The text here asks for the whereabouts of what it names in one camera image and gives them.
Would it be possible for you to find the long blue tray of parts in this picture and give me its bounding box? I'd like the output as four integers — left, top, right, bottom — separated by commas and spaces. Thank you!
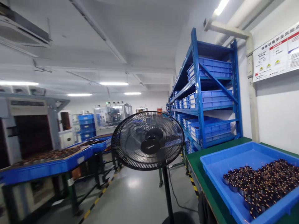
0, 145, 94, 186

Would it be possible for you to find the stack of blue crates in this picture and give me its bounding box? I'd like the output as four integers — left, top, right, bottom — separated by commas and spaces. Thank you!
78, 114, 97, 142

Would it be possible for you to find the grey industrial machine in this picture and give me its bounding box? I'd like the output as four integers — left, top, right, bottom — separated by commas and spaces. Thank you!
0, 85, 70, 168

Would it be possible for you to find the green work table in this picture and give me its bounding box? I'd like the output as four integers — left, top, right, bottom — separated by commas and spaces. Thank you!
186, 137, 299, 224

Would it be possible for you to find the white safety poster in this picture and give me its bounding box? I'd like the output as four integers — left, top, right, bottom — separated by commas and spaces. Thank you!
252, 22, 299, 83

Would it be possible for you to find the black metal stand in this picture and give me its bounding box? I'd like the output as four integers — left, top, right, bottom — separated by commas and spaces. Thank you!
0, 153, 104, 224

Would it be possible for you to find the blue plastic tray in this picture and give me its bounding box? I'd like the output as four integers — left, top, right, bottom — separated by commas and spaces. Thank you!
200, 141, 299, 224

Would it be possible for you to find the small blue tray of parts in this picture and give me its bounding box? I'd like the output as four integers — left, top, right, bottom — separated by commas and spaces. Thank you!
79, 133, 113, 154

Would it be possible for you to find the glass enclosed machine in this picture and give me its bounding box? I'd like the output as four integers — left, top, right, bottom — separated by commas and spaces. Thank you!
93, 101, 133, 130

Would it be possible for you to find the black standing fan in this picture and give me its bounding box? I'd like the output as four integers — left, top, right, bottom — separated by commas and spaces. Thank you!
111, 111, 196, 224

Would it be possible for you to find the ceiling air conditioner unit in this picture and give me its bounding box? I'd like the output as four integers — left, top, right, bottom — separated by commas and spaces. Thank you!
0, 0, 52, 48

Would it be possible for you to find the pile of copper wound coils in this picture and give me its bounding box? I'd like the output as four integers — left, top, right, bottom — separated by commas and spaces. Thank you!
222, 159, 299, 220

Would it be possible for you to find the blue metal shelving rack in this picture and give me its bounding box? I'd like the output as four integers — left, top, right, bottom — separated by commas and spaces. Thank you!
166, 27, 242, 154

